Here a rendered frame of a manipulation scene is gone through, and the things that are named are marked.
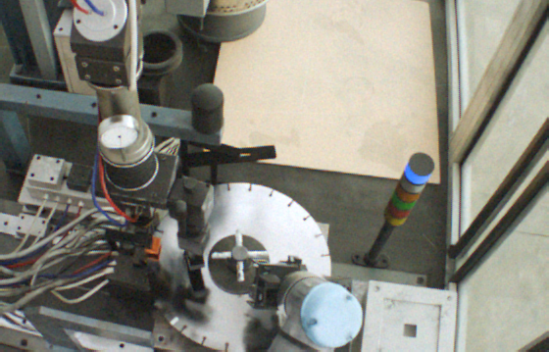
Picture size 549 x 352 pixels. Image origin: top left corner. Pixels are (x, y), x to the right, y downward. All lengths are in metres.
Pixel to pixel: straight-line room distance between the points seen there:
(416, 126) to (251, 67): 0.43
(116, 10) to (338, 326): 0.45
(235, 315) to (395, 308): 0.31
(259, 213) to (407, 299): 0.32
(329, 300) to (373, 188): 0.75
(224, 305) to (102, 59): 0.59
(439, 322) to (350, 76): 0.70
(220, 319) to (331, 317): 0.38
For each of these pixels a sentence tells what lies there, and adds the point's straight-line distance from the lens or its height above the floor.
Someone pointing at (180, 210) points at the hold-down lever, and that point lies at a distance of 0.88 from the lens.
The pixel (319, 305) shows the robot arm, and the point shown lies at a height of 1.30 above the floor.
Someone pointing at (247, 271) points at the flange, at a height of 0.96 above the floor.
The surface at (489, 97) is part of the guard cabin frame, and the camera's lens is 1.37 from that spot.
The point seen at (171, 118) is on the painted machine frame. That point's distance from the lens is 1.23.
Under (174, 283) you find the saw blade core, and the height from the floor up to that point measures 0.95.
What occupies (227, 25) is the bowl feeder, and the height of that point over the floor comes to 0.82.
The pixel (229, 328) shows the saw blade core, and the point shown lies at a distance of 1.16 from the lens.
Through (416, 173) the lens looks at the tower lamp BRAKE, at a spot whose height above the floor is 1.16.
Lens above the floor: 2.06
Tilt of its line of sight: 60 degrees down
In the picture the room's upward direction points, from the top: 9 degrees clockwise
